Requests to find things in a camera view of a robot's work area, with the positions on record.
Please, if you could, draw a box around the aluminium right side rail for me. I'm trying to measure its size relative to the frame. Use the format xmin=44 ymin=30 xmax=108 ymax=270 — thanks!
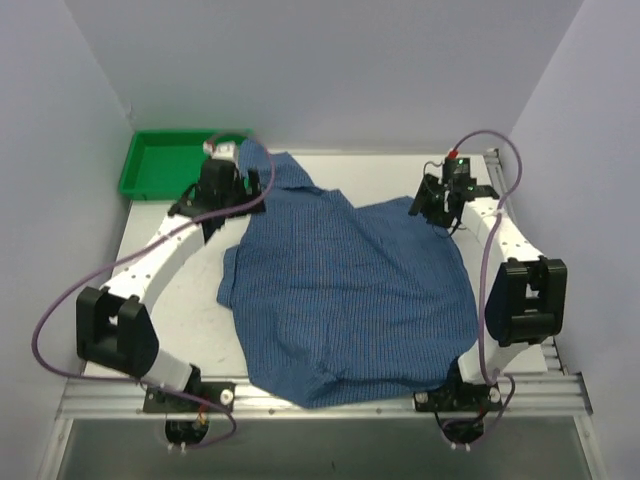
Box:
xmin=483 ymin=148 xmax=509 ymax=196

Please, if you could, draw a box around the blue checked long sleeve shirt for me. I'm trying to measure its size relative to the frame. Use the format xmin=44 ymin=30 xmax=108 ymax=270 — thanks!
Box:
xmin=217 ymin=140 xmax=477 ymax=408

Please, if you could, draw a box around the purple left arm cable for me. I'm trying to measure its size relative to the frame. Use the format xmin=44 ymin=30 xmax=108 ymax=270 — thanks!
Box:
xmin=30 ymin=130 xmax=277 ymax=379

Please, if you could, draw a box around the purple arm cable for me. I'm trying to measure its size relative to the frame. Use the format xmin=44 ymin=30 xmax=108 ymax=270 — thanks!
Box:
xmin=30 ymin=130 xmax=277 ymax=379
xmin=447 ymin=129 xmax=524 ymax=386

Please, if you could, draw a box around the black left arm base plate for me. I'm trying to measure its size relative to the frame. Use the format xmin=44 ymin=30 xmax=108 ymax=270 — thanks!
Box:
xmin=142 ymin=381 xmax=236 ymax=414

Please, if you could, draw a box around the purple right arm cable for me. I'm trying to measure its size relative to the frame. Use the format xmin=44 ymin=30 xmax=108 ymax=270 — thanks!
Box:
xmin=447 ymin=129 xmax=524 ymax=386

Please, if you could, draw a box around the green plastic tray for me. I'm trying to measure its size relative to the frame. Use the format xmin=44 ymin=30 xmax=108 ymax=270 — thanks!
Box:
xmin=117 ymin=127 xmax=255 ymax=201

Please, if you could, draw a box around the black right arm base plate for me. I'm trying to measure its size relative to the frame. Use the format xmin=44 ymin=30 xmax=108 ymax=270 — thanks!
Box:
xmin=413 ymin=383 xmax=502 ymax=414

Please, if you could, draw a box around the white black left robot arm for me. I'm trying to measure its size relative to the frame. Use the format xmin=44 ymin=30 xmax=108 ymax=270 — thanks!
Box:
xmin=76 ymin=143 xmax=265 ymax=411

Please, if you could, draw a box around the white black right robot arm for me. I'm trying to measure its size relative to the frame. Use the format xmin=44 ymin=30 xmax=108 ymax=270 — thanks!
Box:
xmin=409 ymin=152 xmax=568 ymax=409

